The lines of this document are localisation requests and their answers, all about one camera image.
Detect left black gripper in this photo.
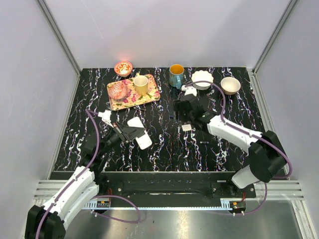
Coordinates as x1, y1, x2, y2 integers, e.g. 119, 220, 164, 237
98, 120, 145, 157

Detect white remote control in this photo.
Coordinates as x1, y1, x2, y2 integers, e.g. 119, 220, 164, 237
127, 117, 152, 150

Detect white battery cover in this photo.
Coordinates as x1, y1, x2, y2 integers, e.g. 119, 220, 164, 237
181, 124, 192, 132

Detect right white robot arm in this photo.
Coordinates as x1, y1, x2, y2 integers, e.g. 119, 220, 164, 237
173, 95, 288, 197

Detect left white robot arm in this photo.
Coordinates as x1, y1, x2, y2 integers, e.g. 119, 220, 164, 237
24, 117, 152, 239

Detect floral rectangular tray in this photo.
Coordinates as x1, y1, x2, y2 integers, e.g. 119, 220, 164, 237
107, 74, 160, 111

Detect white scalloped bowl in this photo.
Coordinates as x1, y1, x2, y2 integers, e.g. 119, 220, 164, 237
191, 70, 214, 91

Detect blue butterfly mug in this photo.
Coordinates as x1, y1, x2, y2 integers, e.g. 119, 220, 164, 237
169, 64, 184, 90

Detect pink glass bowl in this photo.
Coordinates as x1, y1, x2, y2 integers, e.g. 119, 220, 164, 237
108, 83, 129, 100

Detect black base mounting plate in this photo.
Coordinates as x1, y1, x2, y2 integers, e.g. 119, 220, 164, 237
96, 172, 256, 209

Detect cream floral small bowl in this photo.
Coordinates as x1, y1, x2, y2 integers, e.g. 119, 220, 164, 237
220, 77, 241, 96

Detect cream yellow cup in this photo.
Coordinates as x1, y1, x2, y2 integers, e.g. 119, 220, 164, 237
134, 75, 149, 96

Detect red orange patterned bowl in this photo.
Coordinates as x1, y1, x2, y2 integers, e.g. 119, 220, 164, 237
114, 61, 133, 77

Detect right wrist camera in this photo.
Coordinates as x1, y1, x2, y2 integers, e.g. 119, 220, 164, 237
181, 85, 197, 97

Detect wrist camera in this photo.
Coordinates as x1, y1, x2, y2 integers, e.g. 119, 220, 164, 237
181, 85, 197, 97
98, 110, 112, 126

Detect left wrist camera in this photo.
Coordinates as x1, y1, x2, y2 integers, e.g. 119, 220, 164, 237
98, 110, 112, 126

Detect aluminium frame post right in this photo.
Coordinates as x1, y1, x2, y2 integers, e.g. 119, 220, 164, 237
252, 0, 300, 75

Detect aluminium frame post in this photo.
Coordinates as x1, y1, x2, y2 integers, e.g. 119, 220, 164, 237
252, 0, 300, 75
36, 0, 81, 76

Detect aluminium frame post left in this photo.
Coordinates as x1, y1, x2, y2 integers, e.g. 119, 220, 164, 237
36, 0, 81, 76

